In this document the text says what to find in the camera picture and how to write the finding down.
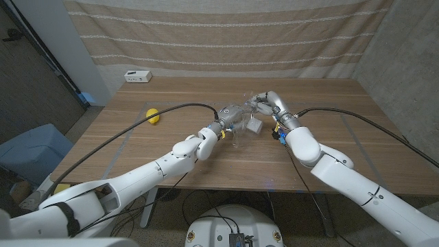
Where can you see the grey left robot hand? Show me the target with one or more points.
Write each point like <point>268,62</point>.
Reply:
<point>231,115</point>

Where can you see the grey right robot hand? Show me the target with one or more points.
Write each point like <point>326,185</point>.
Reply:
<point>278,106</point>

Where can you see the clear cellophane sheet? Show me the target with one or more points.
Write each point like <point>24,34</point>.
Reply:
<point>243,130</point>

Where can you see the small white box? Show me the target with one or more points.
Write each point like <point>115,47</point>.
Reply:
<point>254,126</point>

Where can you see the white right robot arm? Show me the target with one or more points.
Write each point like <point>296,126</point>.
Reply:
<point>360,185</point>

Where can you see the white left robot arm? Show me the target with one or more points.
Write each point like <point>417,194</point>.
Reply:
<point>137,182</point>

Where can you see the yellow lemon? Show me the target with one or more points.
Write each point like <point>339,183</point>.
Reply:
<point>153,116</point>

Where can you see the beige striped backdrop cloth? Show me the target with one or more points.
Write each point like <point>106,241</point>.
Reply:
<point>223,34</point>

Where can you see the dark round grille disc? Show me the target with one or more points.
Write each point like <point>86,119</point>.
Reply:
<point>169,195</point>

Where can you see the white power strip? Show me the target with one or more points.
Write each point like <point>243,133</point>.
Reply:
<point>138,76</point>

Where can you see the white robot torso base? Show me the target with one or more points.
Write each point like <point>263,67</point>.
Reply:
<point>212,230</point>

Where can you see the grey electronics module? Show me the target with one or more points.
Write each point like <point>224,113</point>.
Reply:
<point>236,241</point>

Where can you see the small light blue object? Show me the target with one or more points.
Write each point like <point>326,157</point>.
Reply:
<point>88,98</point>

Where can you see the white floor mat yellow print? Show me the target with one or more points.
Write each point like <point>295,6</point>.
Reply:
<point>60,188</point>

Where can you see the blue-grey storage bin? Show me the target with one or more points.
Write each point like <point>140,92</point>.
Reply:
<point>31,151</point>

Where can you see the white robot chest plate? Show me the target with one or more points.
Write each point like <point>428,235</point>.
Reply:
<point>68,243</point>

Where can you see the white sneaker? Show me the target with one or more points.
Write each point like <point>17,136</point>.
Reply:
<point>31,202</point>

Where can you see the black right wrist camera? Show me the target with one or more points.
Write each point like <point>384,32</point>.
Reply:
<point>276,134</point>

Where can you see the black door frame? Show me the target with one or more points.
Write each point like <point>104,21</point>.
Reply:
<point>56,67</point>

